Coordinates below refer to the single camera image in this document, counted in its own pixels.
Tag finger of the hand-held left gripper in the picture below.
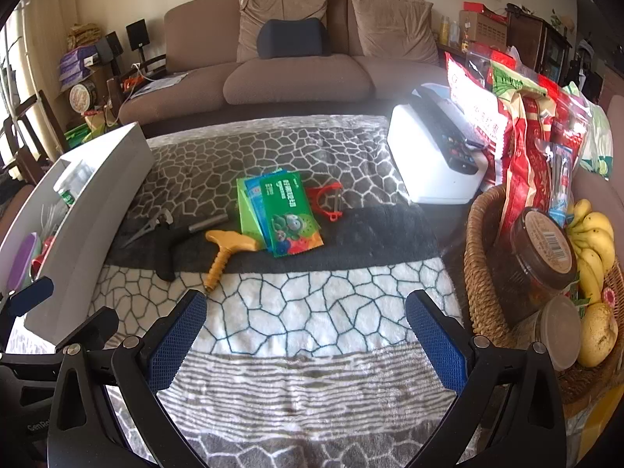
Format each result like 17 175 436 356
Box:
53 306 120 353
0 275 54 325

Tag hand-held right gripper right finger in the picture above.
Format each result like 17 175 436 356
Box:
404 289 569 468

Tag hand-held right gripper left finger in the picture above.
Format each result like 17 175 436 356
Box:
49 289 211 468

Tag black handled metal tool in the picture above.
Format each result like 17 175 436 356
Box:
155 213 231 282

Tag yellow T-handle tool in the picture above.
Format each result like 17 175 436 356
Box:
204 229 264 293

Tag white storage box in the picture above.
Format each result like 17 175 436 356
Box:
0 122 156 347

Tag metal pliers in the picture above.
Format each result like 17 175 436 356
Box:
121 207 175 248

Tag light green packet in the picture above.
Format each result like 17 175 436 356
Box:
236 175 266 237

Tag green cartoon packet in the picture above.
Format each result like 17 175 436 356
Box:
258 173 325 258

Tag red peeler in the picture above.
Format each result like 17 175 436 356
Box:
306 181 344 225

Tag wicker basket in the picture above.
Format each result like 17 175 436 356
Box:
463 183 624 405

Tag clear jar green label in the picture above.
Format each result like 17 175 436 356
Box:
53 158 96 206

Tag clear lid plastic tub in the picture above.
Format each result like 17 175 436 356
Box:
534 294 583 371

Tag grey white patterned blanket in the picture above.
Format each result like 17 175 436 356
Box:
0 114 476 468

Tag brown lid jar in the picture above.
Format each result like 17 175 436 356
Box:
507 207 581 325

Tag yellow mango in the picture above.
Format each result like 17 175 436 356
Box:
576 302 620 369

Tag wooden chair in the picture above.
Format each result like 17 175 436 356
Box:
0 90 69 171

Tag bunch of bananas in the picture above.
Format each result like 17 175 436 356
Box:
565 198 616 305

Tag white plastic case black trim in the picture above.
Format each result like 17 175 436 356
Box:
387 83 488 204

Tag tall red snack bag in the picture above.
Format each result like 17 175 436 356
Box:
497 90 559 254

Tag blue white stick packet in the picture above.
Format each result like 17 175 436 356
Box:
548 144 573 227

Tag round tin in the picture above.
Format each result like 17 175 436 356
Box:
68 80 97 113

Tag purple packages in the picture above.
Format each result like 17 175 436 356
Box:
58 44 98 91

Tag papers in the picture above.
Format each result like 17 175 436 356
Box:
131 72 188 98

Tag red and white snack bag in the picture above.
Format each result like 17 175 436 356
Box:
445 51 518 191

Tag black speaker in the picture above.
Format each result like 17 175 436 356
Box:
95 32 124 64
126 19 149 52

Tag white and green bag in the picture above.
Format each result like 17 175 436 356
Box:
578 83 615 181

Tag red clear snack bag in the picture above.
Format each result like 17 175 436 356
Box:
551 78 593 167

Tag green and red snack bag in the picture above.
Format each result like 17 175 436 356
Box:
490 61 549 103

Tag brown sofa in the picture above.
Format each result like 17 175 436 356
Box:
118 0 469 128

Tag cardboard box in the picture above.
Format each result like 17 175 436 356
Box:
458 10 509 52

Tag dark blue lumbar pillow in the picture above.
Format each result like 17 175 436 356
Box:
257 18 332 59

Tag wooden cabinet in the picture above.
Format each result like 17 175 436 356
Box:
507 5 573 83

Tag brown sofa cushion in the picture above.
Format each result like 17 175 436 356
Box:
236 0 333 63
347 0 440 66

